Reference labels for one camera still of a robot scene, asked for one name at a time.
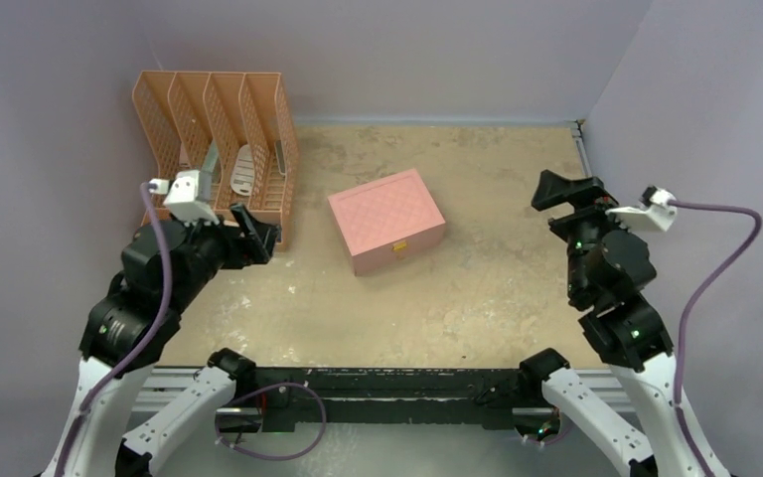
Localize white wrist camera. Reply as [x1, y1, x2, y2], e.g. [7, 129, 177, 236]
[606, 186, 678, 234]
[148, 169, 219, 226]

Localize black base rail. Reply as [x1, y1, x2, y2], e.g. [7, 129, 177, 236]
[218, 367, 566, 439]

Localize grey metal block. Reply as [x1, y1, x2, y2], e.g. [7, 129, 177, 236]
[200, 139, 221, 184]

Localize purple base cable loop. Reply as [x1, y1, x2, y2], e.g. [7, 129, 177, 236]
[214, 380, 330, 463]

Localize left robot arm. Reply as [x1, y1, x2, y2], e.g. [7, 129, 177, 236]
[43, 204, 281, 476]

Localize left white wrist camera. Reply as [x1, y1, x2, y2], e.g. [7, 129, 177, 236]
[148, 169, 219, 226]

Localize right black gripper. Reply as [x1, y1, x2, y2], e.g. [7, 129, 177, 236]
[529, 170, 642, 300]

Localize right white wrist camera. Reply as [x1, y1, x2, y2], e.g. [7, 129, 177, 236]
[606, 186, 678, 234]

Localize orange plastic file organizer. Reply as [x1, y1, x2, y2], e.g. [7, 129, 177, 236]
[132, 71, 300, 251]

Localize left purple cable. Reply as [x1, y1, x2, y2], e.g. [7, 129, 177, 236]
[52, 181, 175, 477]

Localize pink jewelry box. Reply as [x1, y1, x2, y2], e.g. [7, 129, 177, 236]
[328, 169, 446, 276]

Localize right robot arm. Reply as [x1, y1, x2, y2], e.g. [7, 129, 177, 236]
[518, 170, 727, 476]

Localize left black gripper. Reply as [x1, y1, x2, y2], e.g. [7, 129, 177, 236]
[166, 201, 279, 312]

